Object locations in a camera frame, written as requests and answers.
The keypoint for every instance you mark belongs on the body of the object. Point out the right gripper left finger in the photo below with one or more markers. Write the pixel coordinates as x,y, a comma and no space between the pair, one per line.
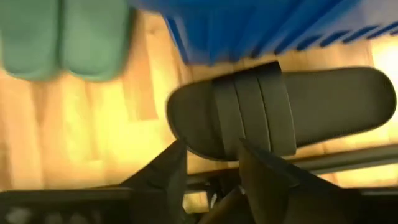
161,186

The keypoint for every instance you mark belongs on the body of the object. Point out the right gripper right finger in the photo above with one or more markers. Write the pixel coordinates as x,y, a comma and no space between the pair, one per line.
280,199

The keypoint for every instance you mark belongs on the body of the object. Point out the black slide sandal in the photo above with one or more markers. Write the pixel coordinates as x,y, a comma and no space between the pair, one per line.
326,105

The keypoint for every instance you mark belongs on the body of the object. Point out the blue plastic bin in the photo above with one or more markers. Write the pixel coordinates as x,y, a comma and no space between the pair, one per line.
233,28

